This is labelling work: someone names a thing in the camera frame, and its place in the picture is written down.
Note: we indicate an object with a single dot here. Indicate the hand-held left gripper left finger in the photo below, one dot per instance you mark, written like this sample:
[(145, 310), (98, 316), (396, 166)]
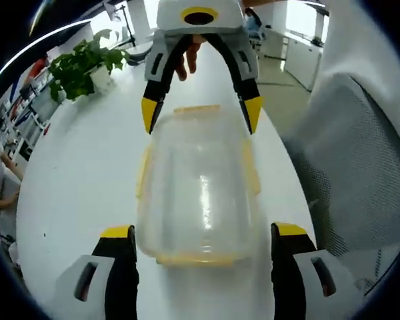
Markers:
[(116, 276)]

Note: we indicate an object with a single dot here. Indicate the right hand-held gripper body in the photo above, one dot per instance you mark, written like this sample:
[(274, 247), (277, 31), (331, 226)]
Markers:
[(170, 16)]

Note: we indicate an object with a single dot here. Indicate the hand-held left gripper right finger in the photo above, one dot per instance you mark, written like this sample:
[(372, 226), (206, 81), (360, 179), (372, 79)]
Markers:
[(290, 276)]

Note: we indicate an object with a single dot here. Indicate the clear plastic buckle container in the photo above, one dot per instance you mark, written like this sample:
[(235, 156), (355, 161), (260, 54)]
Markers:
[(200, 166)]

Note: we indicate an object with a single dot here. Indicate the person's right hand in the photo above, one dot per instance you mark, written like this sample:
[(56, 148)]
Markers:
[(190, 53)]

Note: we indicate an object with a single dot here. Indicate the black stand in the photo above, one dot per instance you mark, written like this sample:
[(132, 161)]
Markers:
[(131, 30)]

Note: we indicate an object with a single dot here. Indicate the white cabinet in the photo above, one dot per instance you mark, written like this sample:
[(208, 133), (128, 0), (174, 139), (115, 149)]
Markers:
[(303, 56)]

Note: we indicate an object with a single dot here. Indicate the green potted plant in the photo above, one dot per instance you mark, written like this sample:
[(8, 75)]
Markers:
[(83, 66)]

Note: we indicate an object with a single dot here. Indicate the long ceiling light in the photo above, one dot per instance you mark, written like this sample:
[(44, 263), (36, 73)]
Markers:
[(33, 41)]

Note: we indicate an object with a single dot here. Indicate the storage shelves with boxes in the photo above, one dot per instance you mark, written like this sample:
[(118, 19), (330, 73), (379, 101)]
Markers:
[(23, 100)]

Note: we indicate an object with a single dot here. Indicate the white mesh office chair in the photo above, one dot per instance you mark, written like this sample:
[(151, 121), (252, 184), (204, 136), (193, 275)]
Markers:
[(360, 150)]

